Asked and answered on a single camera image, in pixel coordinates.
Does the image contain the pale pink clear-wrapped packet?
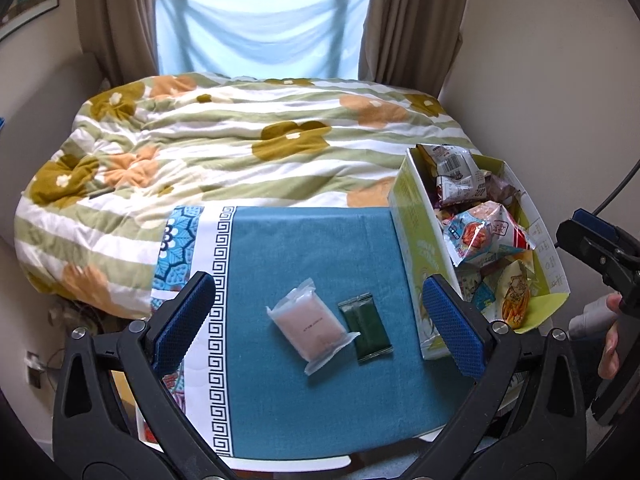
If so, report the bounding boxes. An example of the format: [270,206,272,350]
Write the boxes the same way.
[266,280,362,377]

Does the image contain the person's right hand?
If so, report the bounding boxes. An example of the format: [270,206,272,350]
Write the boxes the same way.
[597,292,623,381]

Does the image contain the black cable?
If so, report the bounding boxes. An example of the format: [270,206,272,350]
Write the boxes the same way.
[592,157,640,216]

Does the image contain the white barcode snack packet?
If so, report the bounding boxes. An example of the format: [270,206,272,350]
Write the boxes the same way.
[432,167,488,206]

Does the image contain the silver barcode snack packet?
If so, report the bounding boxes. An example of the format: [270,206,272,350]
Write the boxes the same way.
[416,143,481,181]

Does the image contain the wall socket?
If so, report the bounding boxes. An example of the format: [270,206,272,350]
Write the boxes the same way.
[26,352,47,388]

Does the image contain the brown curtain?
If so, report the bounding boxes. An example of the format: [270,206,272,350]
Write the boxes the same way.
[75,0,191,88]
[357,0,476,98]

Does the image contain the teal patterned tablecloth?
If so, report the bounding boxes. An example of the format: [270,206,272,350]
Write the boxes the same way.
[135,205,481,461]

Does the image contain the floral striped blanket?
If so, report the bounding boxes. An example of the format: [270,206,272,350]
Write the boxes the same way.
[14,72,483,321]

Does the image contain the yellow-green cardboard box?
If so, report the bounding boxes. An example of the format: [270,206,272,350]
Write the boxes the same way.
[388,147,571,361]

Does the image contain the red white triangular snack packet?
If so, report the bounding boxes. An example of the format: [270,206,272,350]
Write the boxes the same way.
[442,201,537,267]

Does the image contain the dark green packet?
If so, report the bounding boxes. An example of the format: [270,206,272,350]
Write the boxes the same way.
[337,292,395,365]

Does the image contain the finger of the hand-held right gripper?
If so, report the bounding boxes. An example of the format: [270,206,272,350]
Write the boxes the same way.
[572,208,640,261]
[556,220,631,296]

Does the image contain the teal snack packet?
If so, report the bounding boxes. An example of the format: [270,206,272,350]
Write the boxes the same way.
[470,280,496,311]

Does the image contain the purple-brown snack packet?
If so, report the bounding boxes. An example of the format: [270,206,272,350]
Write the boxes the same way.
[482,172,523,211]

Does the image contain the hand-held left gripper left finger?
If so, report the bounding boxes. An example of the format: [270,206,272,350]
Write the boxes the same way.
[52,271,241,480]

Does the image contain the orange fries triangular snack packet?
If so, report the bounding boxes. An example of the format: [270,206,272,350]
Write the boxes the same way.
[492,257,533,328]

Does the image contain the light blue window sheet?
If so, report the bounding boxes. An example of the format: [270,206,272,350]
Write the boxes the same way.
[152,0,373,81]

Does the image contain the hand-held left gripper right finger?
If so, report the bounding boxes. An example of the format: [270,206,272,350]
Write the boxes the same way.
[400,274,588,480]

